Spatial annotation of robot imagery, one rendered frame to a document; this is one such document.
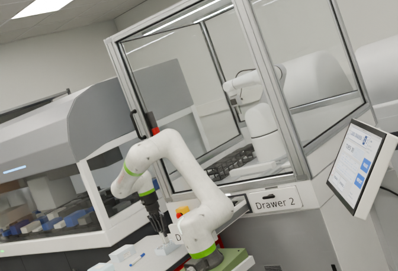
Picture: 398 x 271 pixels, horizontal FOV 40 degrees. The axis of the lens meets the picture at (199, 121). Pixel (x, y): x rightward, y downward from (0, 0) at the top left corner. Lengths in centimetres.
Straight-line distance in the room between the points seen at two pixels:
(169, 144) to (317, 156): 75
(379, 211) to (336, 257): 68
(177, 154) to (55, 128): 115
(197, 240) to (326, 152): 86
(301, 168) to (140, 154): 79
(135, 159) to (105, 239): 107
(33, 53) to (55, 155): 399
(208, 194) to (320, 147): 67
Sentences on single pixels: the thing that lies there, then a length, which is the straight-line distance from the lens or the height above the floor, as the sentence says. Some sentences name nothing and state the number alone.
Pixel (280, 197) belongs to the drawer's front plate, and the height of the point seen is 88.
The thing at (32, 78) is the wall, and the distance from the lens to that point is 728.
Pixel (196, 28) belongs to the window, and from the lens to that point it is 282.
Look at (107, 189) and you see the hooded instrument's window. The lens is 350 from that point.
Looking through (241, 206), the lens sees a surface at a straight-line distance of 290.
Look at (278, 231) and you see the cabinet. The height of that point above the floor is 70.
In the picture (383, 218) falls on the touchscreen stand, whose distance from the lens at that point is 220.
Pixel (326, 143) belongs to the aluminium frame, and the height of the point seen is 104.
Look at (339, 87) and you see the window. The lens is 319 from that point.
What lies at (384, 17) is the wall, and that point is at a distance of 575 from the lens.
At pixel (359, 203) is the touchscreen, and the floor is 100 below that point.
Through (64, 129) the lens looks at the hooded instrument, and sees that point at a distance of 340.
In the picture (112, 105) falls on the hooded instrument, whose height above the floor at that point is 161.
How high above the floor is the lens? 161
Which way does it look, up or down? 5 degrees down
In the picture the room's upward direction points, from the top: 20 degrees counter-clockwise
